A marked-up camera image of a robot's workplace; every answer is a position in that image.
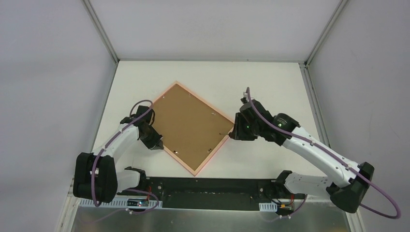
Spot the pink photo frame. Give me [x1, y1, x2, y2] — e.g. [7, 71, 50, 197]
[152, 81, 234, 176]

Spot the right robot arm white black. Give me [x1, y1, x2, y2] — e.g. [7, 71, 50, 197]
[229, 98, 375, 213]

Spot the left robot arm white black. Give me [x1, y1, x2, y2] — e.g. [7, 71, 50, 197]
[73, 105, 164, 205]

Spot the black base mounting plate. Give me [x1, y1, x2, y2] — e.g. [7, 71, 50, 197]
[136, 177, 291, 211]

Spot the left white cable duct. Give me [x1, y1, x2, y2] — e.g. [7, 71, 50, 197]
[78, 197, 163, 209]

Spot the white cable duct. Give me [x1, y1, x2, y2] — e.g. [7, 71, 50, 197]
[78, 197, 163, 209]
[259, 202, 278, 212]

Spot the right white cable duct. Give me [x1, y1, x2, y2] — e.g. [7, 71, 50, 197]
[259, 202, 278, 212]

